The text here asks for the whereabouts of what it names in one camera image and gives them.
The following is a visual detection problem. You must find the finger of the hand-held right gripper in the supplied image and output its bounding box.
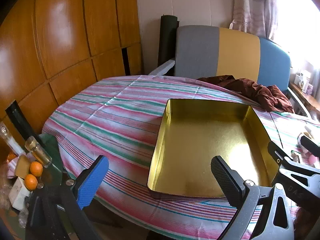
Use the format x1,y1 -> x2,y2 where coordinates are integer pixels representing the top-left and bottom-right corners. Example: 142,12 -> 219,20
301,135 -> 320,155
267,141 -> 320,212

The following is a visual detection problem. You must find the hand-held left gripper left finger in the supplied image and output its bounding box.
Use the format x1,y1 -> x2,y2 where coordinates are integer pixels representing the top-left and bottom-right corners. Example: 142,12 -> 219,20
25,155 -> 109,240

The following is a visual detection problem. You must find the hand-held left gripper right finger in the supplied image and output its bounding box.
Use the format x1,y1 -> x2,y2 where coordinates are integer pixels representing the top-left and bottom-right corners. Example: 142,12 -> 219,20
210,155 -> 295,240

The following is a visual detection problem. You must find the gold tin box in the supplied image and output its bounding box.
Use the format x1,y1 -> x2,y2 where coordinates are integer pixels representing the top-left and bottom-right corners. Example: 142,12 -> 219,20
146,98 -> 279,200

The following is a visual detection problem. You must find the wooden side desk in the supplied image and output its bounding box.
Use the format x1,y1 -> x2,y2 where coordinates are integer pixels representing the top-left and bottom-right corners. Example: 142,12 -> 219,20
287,80 -> 320,123

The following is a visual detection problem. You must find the green cloth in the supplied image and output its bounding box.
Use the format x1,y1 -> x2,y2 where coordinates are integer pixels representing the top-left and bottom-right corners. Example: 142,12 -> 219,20
37,133 -> 64,178

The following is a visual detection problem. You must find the orange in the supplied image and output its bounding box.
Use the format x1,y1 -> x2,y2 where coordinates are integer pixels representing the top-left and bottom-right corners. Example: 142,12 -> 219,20
24,174 -> 38,191
29,161 -> 43,177

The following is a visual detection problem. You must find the glass bottle amber liquid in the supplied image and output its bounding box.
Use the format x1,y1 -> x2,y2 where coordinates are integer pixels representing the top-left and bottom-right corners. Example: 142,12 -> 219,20
24,135 -> 52,168

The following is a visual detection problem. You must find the brown cloth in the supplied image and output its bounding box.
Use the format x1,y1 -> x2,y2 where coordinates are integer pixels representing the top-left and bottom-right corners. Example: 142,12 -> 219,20
196,74 -> 295,113

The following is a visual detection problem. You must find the tall white carton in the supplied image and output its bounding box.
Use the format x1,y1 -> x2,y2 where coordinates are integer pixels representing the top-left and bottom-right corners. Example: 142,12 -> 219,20
300,70 -> 312,93

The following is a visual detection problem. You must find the striped tablecloth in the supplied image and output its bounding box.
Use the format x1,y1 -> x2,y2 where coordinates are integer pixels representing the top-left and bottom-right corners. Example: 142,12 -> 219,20
41,75 -> 320,240

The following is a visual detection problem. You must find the white paper box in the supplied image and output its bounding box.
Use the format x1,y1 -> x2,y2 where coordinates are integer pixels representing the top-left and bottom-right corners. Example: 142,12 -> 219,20
9,176 -> 32,210

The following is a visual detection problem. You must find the clear glass bottle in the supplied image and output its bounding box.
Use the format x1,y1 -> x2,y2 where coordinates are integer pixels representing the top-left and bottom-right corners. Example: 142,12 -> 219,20
0,121 -> 25,155

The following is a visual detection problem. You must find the grey yellow blue chair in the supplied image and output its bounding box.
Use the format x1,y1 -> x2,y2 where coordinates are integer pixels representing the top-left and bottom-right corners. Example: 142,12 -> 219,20
149,25 -> 313,119

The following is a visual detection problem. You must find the patterned curtain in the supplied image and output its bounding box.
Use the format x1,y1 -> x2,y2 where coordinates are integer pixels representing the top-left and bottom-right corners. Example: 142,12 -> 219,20
229,0 -> 279,40

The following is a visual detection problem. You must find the black rolled mat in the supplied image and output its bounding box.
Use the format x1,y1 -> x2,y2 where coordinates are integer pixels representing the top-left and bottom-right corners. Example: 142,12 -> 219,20
158,14 -> 180,67

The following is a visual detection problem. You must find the wooden wardrobe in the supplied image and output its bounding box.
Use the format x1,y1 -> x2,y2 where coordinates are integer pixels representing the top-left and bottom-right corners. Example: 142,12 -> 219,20
0,0 -> 143,160

